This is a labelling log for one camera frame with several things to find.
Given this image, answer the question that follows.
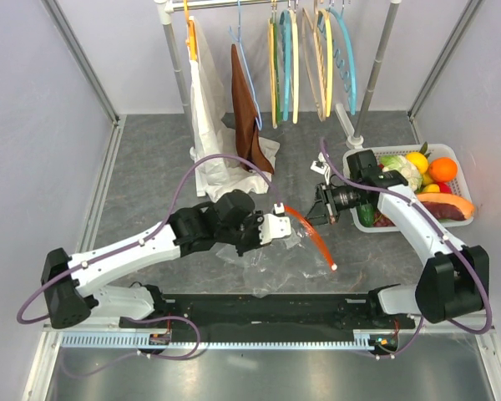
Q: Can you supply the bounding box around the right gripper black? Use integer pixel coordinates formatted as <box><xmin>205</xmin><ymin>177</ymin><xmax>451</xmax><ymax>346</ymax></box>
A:
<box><xmin>301</xmin><ymin>182</ymin><xmax>369</xmax><ymax>230</ymax></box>

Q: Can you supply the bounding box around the green cucumber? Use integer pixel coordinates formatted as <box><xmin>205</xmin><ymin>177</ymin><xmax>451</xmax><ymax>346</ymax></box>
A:
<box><xmin>356</xmin><ymin>203</ymin><xmax>375</xmax><ymax>227</ymax></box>

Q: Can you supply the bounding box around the clear zip top bag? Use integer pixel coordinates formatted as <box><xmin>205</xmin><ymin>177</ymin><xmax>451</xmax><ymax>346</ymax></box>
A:
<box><xmin>215</xmin><ymin>203</ymin><xmax>339</xmax><ymax>298</ymax></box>

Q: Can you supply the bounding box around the orange fruit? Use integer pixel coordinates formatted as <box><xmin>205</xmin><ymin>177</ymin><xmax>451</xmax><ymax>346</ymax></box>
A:
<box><xmin>428</xmin><ymin>157</ymin><xmax>458</xmax><ymax>182</ymax></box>

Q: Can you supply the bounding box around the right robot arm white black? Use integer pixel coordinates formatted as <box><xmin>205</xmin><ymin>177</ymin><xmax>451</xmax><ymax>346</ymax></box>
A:
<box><xmin>306</xmin><ymin>150</ymin><xmax>493</xmax><ymax>334</ymax></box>

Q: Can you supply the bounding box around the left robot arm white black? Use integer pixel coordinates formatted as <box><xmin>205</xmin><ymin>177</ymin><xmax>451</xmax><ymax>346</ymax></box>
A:
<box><xmin>41</xmin><ymin>190</ymin><xmax>280</xmax><ymax>329</ymax></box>

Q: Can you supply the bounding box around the red grapes bunch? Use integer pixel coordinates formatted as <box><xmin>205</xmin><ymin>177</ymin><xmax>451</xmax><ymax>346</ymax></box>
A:
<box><xmin>372</xmin><ymin>212</ymin><xmax>395</xmax><ymax>228</ymax></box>

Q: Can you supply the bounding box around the white cloth on hanger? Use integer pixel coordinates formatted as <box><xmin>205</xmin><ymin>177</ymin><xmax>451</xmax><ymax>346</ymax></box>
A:
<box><xmin>190</xmin><ymin>17</ymin><xmax>280</xmax><ymax>201</ymax></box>

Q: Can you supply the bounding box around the cauliflower with green leaves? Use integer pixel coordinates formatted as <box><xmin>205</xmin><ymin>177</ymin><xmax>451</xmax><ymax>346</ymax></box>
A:
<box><xmin>380</xmin><ymin>155</ymin><xmax>423</xmax><ymax>191</ymax></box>

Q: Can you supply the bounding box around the yellow lemon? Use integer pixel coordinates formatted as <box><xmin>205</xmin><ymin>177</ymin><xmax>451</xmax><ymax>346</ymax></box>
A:
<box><xmin>405</xmin><ymin>152</ymin><xmax>429</xmax><ymax>174</ymax></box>

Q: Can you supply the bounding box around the green hanger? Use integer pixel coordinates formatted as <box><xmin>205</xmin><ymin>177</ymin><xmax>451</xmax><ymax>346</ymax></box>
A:
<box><xmin>272</xmin><ymin>22</ymin><xmax>281</xmax><ymax>125</ymax></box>

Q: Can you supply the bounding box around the brown cloth on hanger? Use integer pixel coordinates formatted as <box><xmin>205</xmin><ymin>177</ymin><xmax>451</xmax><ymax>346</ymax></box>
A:
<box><xmin>230</xmin><ymin>44</ymin><xmax>274</xmax><ymax>174</ymax></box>

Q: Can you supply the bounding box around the papaya slice orange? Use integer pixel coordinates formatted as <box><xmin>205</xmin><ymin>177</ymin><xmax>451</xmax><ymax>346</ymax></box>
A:
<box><xmin>417</xmin><ymin>193</ymin><xmax>475</xmax><ymax>221</ymax></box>

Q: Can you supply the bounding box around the yellow slotted hanger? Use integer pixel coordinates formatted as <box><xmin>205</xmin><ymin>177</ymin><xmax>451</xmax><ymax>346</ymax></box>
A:
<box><xmin>314</xmin><ymin>8</ymin><xmax>333</xmax><ymax>120</ymax></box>

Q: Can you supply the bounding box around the red pepper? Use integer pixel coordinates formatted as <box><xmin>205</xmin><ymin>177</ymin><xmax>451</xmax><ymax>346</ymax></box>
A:
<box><xmin>435</xmin><ymin>182</ymin><xmax>453</xmax><ymax>194</ymax></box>

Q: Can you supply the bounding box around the cream wooden hanger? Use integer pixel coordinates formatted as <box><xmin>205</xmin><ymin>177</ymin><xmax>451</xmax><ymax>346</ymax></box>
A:
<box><xmin>289</xmin><ymin>9</ymin><xmax>300</xmax><ymax>124</ymax></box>

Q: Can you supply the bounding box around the orange hanger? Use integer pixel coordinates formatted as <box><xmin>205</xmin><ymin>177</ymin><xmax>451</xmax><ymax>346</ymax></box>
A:
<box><xmin>183</xmin><ymin>0</ymin><xmax>198</xmax><ymax>61</ymax></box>

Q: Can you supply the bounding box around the yellow wooden hanger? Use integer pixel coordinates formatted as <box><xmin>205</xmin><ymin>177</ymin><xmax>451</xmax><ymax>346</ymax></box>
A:
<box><xmin>267</xmin><ymin>1</ymin><xmax>277</xmax><ymax>129</ymax></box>

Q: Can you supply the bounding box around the teal plastic hanger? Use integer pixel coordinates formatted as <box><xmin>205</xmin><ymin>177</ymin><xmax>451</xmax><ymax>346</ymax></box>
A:
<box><xmin>279</xmin><ymin>8</ymin><xmax>292</xmax><ymax>121</ymax></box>

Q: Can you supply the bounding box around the grey clothes rack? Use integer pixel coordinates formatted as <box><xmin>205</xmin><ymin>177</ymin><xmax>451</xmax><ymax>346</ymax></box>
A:
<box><xmin>153</xmin><ymin>0</ymin><xmax>402</xmax><ymax>150</ymax></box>

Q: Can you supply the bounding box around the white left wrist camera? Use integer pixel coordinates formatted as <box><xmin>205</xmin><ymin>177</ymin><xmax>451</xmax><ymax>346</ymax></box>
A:
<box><xmin>258</xmin><ymin>202</ymin><xmax>291</xmax><ymax>246</ymax></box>

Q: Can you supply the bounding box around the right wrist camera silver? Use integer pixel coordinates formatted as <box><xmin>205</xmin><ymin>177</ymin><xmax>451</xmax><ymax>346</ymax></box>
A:
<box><xmin>310</xmin><ymin>160</ymin><xmax>331</xmax><ymax>180</ymax></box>

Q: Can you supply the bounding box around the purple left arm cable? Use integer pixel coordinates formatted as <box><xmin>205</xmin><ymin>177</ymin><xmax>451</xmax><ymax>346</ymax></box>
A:
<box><xmin>16</xmin><ymin>153</ymin><xmax>286</xmax><ymax>327</ymax></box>

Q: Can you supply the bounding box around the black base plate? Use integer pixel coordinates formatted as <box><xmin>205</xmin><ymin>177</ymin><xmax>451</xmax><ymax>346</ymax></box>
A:
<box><xmin>119</xmin><ymin>293</ymin><xmax>415</xmax><ymax>330</ymax></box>

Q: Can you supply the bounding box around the white toothed cable tray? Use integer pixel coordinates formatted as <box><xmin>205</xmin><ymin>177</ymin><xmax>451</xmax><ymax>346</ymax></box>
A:
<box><xmin>60</xmin><ymin>332</ymin><xmax>397</xmax><ymax>350</ymax></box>

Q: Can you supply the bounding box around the light blue wire hanger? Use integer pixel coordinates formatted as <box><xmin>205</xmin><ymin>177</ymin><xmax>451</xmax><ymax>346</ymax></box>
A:
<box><xmin>229</xmin><ymin>0</ymin><xmax>263</xmax><ymax>130</ymax></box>

